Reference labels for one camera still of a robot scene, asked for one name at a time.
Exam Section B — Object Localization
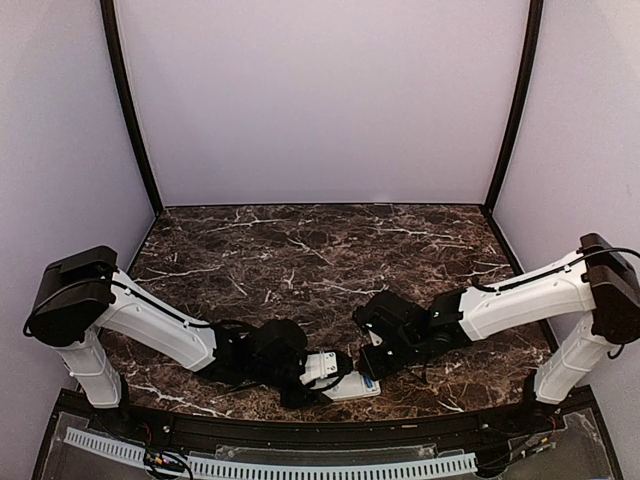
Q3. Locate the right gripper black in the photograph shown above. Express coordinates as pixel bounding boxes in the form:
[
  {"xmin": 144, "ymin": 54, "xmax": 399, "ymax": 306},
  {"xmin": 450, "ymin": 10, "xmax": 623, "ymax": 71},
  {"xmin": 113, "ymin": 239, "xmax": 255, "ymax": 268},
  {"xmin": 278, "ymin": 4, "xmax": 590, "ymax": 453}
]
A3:
[{"xmin": 357, "ymin": 333, "xmax": 425, "ymax": 380}]

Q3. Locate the white remote control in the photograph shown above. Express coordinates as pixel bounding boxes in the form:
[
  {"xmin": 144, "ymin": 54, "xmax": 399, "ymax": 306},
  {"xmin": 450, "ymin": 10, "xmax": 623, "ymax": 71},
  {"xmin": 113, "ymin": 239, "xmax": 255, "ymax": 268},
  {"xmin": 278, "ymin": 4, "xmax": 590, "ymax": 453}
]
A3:
[{"xmin": 323, "ymin": 372, "xmax": 381, "ymax": 401}]

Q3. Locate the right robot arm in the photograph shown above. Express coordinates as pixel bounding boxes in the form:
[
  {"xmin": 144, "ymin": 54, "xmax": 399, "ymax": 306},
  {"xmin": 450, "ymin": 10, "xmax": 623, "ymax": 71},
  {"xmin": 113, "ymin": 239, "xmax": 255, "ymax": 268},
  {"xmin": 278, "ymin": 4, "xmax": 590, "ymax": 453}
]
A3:
[{"xmin": 353, "ymin": 233, "xmax": 639, "ymax": 434}]

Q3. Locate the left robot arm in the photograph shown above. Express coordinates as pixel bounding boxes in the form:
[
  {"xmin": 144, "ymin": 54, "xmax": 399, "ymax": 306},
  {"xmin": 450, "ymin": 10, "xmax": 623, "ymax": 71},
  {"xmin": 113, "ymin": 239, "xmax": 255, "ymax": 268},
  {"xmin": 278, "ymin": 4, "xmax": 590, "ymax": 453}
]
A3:
[{"xmin": 23, "ymin": 246, "xmax": 330, "ymax": 436}]

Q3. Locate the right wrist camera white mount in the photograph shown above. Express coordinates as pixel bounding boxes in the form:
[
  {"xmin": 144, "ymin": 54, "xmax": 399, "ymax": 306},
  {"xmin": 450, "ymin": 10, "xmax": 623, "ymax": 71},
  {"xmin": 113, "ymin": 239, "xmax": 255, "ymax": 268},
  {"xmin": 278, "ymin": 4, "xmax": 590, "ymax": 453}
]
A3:
[{"xmin": 352, "ymin": 306, "xmax": 384, "ymax": 346}]

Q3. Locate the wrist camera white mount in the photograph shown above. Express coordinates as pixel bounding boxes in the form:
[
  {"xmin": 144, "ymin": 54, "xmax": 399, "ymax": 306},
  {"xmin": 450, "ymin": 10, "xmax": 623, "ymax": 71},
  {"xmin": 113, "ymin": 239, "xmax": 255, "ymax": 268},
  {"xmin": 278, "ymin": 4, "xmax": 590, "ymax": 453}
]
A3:
[
  {"xmin": 299, "ymin": 351, "xmax": 353, "ymax": 386},
  {"xmin": 352, "ymin": 306, "xmax": 384, "ymax": 346}
]

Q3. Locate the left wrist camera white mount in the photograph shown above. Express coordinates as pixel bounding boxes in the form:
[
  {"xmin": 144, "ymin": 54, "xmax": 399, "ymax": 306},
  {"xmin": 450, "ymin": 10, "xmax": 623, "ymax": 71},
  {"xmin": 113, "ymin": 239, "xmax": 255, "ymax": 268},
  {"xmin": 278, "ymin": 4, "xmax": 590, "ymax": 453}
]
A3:
[{"xmin": 299, "ymin": 351, "xmax": 353, "ymax": 386}]

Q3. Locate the black front table rail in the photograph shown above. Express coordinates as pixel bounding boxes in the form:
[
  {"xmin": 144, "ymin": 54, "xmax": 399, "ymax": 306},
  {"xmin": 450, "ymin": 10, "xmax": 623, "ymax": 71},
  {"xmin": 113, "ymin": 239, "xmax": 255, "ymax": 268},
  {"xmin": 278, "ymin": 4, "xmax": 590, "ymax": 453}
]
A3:
[{"xmin": 54, "ymin": 387, "xmax": 596, "ymax": 454}]

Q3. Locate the white slotted cable duct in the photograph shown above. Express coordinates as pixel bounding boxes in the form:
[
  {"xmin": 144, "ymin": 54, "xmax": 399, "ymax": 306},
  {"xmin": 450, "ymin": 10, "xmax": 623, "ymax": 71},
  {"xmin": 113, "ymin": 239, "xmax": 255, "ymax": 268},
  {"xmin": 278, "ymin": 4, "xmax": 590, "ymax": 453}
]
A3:
[{"xmin": 64, "ymin": 427, "xmax": 477, "ymax": 479}]

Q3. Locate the right black frame post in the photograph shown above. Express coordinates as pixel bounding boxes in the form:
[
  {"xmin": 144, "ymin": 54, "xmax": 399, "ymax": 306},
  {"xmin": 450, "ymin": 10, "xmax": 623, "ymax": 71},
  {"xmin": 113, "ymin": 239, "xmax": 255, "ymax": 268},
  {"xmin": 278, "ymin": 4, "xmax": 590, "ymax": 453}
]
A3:
[{"xmin": 483, "ymin": 0, "xmax": 544, "ymax": 217}]

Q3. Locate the black frame post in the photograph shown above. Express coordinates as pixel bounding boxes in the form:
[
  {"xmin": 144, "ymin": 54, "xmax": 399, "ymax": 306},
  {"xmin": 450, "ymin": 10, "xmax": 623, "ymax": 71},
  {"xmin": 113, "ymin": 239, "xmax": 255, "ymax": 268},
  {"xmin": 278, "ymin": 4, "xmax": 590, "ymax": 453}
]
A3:
[
  {"xmin": 483, "ymin": 0, "xmax": 544, "ymax": 217},
  {"xmin": 99, "ymin": 0, "xmax": 164, "ymax": 216}
]

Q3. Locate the left black frame post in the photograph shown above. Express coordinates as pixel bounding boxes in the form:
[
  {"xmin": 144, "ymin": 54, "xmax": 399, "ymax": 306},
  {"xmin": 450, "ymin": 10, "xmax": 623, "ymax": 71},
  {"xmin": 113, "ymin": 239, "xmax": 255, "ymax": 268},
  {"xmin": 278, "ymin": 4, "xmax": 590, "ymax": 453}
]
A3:
[{"xmin": 99, "ymin": 0, "xmax": 164, "ymax": 216}]

